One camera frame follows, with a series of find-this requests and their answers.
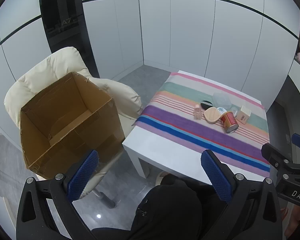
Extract striped colourful cloth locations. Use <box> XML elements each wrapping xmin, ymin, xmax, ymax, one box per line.
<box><xmin>132</xmin><ymin>72</ymin><xmax>271</xmax><ymax>178</ymax></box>

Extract black round compact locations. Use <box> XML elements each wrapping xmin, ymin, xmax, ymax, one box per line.
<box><xmin>201</xmin><ymin>100</ymin><xmax>215</xmax><ymax>111</ymax></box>

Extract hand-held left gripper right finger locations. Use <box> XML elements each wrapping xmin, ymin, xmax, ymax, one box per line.
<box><xmin>201</xmin><ymin>149</ymin><xmax>283</xmax><ymax>240</ymax></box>

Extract brown cardboard box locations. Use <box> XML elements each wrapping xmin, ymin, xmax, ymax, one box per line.
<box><xmin>20</xmin><ymin>72</ymin><xmax>125</xmax><ymax>180</ymax></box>

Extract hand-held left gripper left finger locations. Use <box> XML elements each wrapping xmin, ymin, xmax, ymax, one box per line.
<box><xmin>16</xmin><ymin>150</ymin><xmax>100</xmax><ymax>240</ymax></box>

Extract cream padded chair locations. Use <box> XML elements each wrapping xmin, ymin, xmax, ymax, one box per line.
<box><xmin>4</xmin><ymin>47</ymin><xmax>143</xmax><ymax>209</ymax></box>

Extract black glass cabinet panel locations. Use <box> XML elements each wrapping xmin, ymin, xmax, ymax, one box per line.
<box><xmin>38</xmin><ymin>0</ymin><xmax>100</xmax><ymax>78</ymax></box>

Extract clear plastic box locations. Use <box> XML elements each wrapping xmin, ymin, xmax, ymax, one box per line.
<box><xmin>212</xmin><ymin>92</ymin><xmax>232</xmax><ymax>109</ymax></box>

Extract white table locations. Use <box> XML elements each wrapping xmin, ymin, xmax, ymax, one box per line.
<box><xmin>122</xmin><ymin>70</ymin><xmax>270</xmax><ymax>188</ymax></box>

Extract small white carton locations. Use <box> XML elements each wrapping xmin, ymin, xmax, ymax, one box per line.
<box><xmin>236</xmin><ymin>105</ymin><xmax>252</xmax><ymax>125</ymax></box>

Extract red metal can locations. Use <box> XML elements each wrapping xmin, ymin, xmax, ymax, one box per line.
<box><xmin>220</xmin><ymin>112</ymin><xmax>239</xmax><ymax>133</ymax></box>

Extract person's black trouser legs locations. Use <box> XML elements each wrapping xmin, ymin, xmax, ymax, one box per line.
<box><xmin>91</xmin><ymin>174</ymin><xmax>240</xmax><ymax>240</ymax></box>

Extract person's right hand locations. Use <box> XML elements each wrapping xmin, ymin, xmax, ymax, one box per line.
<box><xmin>284</xmin><ymin>205</ymin><xmax>300</xmax><ymax>239</ymax></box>

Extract beige slipper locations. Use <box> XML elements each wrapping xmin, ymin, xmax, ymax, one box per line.
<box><xmin>156</xmin><ymin>171</ymin><xmax>170</xmax><ymax>184</ymax></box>

